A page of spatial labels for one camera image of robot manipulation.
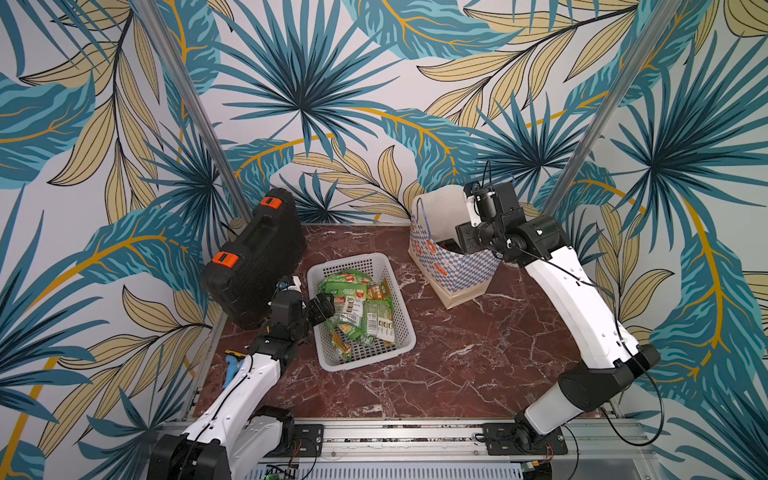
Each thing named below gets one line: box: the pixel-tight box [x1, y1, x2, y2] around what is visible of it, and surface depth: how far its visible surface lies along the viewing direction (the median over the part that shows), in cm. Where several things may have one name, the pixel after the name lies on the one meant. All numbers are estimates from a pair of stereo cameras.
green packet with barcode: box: [361, 299, 395, 345], surface depth 90 cm
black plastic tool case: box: [202, 188, 306, 330], surface depth 84 cm
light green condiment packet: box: [318, 270, 374, 301], surface depth 97 cm
